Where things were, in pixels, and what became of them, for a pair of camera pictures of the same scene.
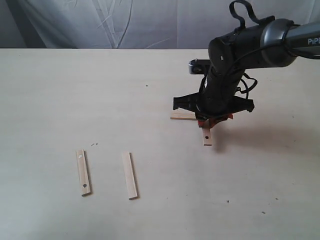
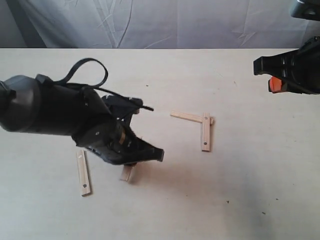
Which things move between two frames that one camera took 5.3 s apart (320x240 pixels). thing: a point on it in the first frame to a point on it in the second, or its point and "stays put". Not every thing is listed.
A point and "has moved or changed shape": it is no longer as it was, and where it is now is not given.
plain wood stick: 131,179 to 125,172
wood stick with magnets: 85,187 stays put
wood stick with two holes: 207,139 has moved or changed shape
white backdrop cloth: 131,24 stays put
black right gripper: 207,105 to 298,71
